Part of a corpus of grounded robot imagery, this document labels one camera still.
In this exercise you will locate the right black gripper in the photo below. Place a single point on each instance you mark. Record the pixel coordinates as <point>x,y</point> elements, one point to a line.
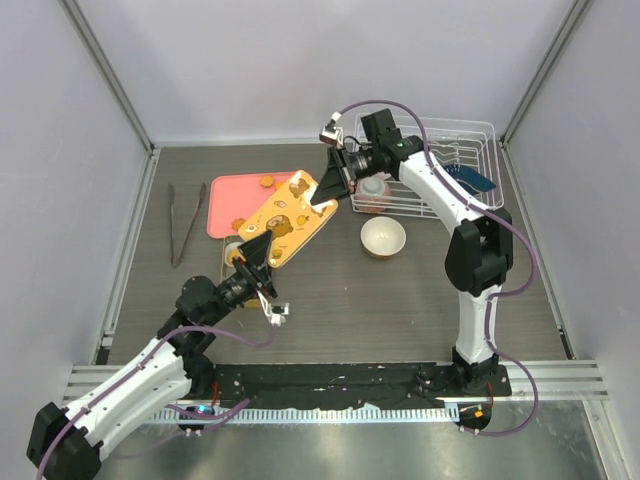
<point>339,178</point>

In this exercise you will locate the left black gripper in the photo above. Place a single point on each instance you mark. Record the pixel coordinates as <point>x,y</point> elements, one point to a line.
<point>256,253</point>

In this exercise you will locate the orange round cookie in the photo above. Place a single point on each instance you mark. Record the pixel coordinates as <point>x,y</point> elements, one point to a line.
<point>232,258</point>

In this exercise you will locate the gold cookie tin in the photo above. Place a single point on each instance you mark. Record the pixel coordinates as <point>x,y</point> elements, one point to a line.
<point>226,255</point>

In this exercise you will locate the silver tin lid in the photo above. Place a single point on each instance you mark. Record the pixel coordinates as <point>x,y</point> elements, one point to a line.
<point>290,216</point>

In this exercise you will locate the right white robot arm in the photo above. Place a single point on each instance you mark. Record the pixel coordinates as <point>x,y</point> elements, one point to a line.
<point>480,251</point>

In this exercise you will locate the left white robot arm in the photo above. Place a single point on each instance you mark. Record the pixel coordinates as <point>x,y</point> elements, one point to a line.
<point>72,442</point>

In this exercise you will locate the white paper cup liner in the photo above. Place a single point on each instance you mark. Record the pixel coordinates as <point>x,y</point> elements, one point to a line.
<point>232,248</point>

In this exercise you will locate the orange flower cookie lower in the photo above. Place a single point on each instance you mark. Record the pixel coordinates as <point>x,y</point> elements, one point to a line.
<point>237,224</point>

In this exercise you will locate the orange flower cookie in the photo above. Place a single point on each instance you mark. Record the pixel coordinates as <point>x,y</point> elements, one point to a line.
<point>237,224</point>
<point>267,181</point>

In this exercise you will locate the pink patterned cup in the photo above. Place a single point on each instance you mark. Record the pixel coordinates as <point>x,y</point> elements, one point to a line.
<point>371,196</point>

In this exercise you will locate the pink plastic tray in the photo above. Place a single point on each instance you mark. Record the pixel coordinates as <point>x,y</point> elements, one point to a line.
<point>237,196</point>

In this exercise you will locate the orange flower cookie top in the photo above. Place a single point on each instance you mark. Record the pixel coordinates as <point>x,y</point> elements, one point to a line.
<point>267,181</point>

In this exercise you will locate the white ceramic bowl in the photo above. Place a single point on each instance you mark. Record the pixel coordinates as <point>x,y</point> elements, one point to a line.
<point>382,237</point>

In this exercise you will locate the dark blue dish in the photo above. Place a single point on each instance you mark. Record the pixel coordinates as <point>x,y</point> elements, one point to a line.
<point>472,181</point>

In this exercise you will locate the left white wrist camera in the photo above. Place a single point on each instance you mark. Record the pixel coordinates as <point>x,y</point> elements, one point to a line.
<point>276,314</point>

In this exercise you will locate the white wire dish rack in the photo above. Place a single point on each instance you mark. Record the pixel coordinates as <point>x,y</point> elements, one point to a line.
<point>469,143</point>

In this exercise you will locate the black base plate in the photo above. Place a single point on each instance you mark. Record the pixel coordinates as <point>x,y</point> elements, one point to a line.
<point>334,386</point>

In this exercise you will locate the white slotted cable duct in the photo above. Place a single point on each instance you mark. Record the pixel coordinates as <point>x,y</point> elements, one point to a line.
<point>368,414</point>

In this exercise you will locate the aluminium frame rail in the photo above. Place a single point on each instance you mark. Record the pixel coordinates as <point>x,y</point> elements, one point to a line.
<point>556,380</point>

